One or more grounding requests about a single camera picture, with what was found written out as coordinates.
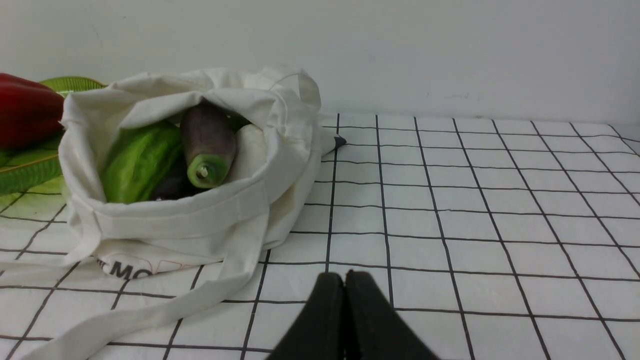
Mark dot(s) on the white canvas tote bag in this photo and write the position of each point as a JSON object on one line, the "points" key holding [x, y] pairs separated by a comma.
{"points": [[231, 224]]}

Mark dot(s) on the dark purple eggplant in bag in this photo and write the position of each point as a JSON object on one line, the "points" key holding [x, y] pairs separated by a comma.
{"points": [[205, 158]]}

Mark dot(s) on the white radish in bag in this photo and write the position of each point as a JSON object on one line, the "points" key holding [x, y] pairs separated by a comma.
{"points": [[251, 153]]}

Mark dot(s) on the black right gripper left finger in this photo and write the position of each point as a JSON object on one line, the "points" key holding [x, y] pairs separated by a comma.
{"points": [[316, 332]]}

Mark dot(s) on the red bell pepper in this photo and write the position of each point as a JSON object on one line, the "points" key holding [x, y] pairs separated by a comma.
{"points": [[30, 113]]}

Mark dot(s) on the green glass leaf plate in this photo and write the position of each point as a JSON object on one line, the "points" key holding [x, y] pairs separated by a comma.
{"points": [[25, 169]]}

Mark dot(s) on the black and white grid tablecloth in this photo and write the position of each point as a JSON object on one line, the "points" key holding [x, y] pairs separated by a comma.
{"points": [[493, 239]]}

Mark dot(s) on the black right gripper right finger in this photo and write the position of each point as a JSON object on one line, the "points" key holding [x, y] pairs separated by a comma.
{"points": [[375, 331]]}

